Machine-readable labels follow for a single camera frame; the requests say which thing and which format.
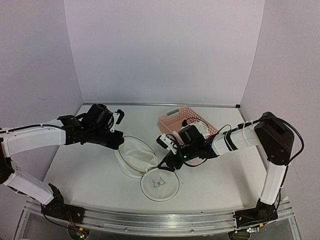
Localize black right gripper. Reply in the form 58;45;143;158
158;143;198;173

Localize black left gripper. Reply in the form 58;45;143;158
87;127;124;150

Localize white mesh laundry bag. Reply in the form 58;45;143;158
115;136;180;202

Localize pink plastic basket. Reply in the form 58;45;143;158
158;106;218;144

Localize white bra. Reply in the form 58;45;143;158
181;117;211;138

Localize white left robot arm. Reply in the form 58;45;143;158
0;103;125;219

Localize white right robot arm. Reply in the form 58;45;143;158
156;111;305;222

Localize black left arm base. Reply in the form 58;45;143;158
41;183;85;224

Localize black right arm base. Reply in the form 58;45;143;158
233;198;280;230

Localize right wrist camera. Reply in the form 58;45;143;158
156;133;178;155

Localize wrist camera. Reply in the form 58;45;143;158
109;109;125;133
156;133;178;155

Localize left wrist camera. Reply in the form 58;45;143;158
109;109;125;133

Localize aluminium front rail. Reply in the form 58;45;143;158
13;198;302;240

